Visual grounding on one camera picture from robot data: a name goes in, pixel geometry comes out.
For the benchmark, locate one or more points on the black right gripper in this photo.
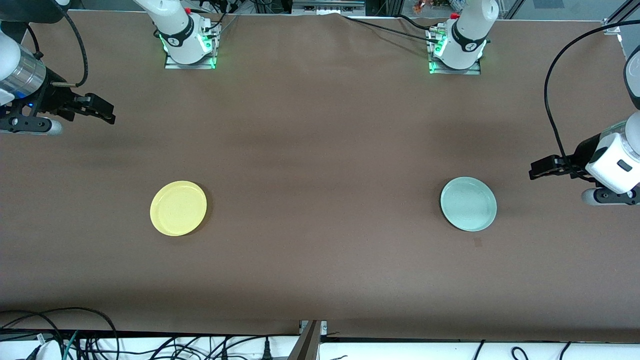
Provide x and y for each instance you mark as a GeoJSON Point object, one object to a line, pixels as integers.
{"type": "Point", "coordinates": [51, 97]}

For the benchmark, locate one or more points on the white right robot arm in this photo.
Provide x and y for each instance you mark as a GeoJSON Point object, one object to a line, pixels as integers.
{"type": "Point", "coordinates": [172, 20]}

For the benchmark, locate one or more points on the aluminium frame profile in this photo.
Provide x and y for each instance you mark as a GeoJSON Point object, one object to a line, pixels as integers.
{"type": "Point", "coordinates": [612, 22]}

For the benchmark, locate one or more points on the grey metal fixture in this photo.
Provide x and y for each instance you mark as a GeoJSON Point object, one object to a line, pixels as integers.
{"type": "Point", "coordinates": [327, 6]}

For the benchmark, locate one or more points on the pale green round plate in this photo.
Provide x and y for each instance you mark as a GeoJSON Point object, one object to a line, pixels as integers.
{"type": "Point", "coordinates": [468, 204]}

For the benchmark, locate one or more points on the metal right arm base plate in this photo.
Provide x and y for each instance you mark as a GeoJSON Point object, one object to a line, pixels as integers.
{"type": "Point", "coordinates": [172, 66]}

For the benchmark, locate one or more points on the black plug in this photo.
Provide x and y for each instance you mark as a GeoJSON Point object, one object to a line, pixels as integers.
{"type": "Point", "coordinates": [266, 350]}

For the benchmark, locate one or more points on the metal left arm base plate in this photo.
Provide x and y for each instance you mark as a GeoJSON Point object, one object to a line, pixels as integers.
{"type": "Point", "coordinates": [452, 71]}

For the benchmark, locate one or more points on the yellow round plate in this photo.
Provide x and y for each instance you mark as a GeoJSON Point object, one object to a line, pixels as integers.
{"type": "Point", "coordinates": [178, 208]}

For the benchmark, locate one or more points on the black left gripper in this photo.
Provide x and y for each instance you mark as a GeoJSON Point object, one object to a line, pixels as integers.
{"type": "Point", "coordinates": [581, 151]}

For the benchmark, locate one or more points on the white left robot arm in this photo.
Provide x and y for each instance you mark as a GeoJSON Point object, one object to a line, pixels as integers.
{"type": "Point", "coordinates": [470, 30]}

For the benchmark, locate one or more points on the white plug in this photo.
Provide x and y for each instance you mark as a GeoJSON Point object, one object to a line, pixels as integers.
{"type": "Point", "coordinates": [47, 347]}

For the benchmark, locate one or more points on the aluminium table profile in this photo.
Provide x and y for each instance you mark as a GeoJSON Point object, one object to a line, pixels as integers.
{"type": "Point", "coordinates": [305, 347]}

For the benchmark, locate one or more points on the brown table cover sheet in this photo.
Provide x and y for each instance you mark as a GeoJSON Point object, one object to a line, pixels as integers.
{"type": "Point", "coordinates": [320, 125]}

